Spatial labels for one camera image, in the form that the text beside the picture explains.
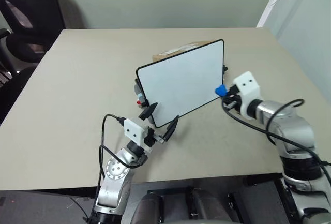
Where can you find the dark rounded shape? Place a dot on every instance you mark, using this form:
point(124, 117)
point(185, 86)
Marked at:
point(152, 208)

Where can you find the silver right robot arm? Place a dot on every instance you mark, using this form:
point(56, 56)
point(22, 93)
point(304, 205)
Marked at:
point(294, 141)

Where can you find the black office chair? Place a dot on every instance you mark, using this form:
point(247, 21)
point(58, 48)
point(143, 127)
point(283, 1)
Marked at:
point(23, 40)

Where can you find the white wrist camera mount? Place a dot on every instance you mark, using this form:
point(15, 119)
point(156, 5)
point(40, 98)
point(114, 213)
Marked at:
point(247, 85)
point(134, 130)

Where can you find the brown cardboard box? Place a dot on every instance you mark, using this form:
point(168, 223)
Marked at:
point(178, 49)

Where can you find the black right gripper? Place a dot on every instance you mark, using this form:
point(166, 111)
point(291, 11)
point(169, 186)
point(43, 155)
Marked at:
point(234, 102)

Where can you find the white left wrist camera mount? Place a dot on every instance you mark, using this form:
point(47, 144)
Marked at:
point(134, 130)

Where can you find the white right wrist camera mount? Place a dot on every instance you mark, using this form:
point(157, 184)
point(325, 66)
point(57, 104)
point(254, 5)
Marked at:
point(247, 85)

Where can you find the black board stand knob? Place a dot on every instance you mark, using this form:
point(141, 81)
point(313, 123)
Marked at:
point(224, 69)

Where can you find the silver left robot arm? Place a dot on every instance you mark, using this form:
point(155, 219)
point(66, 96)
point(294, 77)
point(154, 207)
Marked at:
point(113, 172)

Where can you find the black framed whiteboard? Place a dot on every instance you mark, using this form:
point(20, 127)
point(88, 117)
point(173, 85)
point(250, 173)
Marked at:
point(181, 81)

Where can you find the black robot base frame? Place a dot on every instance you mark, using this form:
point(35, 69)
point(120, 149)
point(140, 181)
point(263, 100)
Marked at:
point(258, 203)

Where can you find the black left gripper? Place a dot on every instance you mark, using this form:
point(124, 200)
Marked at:
point(149, 137)

